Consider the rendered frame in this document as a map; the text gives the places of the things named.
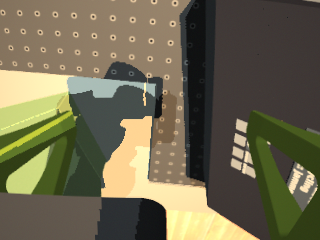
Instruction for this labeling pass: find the beige benchtop instrument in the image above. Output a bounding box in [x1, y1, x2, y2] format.
[203, 0, 320, 240]

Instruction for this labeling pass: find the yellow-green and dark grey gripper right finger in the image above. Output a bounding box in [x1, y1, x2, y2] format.
[246, 111, 320, 240]

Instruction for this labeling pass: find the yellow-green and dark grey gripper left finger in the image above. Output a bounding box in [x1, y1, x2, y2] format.
[0, 110, 77, 196]

